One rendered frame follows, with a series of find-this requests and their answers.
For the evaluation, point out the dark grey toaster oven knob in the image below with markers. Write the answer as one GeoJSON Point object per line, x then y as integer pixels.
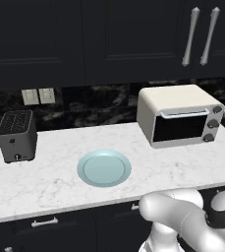
{"type": "Point", "coordinates": [213, 123]}
{"type": "Point", "coordinates": [209, 138]}
{"type": "Point", "coordinates": [217, 109]}

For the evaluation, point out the light blue plate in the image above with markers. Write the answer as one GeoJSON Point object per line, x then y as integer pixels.
{"type": "Point", "coordinates": [104, 168]}

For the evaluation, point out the cream toaster oven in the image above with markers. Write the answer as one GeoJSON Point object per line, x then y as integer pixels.
{"type": "Point", "coordinates": [173, 98]}

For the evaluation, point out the black glass toaster oven door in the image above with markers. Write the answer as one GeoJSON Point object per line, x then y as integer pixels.
{"type": "Point", "coordinates": [179, 128]}

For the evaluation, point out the beige wall socket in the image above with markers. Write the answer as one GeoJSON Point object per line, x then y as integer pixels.
{"type": "Point", "coordinates": [30, 96]}
{"type": "Point", "coordinates": [47, 95]}

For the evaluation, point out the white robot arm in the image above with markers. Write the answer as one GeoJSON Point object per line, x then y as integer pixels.
{"type": "Point", "coordinates": [179, 213]}

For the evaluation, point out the black base cupboard door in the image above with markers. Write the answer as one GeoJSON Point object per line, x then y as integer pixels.
{"type": "Point", "coordinates": [123, 229]}

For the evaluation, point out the black drawer front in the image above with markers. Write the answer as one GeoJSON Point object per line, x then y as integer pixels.
{"type": "Point", "coordinates": [68, 226]}

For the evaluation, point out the dark grey toaster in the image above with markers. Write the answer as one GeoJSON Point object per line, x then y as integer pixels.
{"type": "Point", "coordinates": [17, 138]}

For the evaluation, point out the small toaster knob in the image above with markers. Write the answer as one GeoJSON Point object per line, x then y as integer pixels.
{"type": "Point", "coordinates": [17, 157]}

